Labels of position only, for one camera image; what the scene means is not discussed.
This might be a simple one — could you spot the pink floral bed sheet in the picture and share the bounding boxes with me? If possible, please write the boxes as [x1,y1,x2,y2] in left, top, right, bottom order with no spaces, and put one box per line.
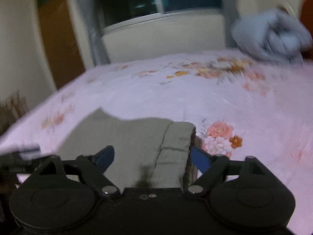
[1,50,312,234]

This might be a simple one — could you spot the light blue rolled quilt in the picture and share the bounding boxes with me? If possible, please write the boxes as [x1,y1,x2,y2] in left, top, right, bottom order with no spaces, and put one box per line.
[231,9,312,63]

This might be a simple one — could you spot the red-brown wooden headboard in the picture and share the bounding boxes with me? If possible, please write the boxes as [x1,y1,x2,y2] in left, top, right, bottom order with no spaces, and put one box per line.
[300,0,313,37]

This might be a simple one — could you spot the grey-green pants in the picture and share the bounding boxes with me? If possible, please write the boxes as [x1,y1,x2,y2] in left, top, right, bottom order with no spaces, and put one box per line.
[57,109,196,189]

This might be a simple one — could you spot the brown wooden door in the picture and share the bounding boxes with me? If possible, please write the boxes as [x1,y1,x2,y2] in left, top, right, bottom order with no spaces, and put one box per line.
[37,0,85,89]

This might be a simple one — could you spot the grey left curtain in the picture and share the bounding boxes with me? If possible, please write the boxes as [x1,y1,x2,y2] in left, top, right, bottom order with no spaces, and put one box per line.
[75,0,110,66]

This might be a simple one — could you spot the wooden chair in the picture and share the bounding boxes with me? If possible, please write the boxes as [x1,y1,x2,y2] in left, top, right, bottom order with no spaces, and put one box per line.
[0,91,29,135]

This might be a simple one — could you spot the grey curtain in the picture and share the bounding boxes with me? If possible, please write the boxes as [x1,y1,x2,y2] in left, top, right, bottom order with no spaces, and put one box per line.
[221,0,239,48]
[75,0,110,66]

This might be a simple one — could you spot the grey right curtain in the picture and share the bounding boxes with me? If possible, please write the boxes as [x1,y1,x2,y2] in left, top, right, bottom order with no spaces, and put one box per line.
[221,0,239,48]

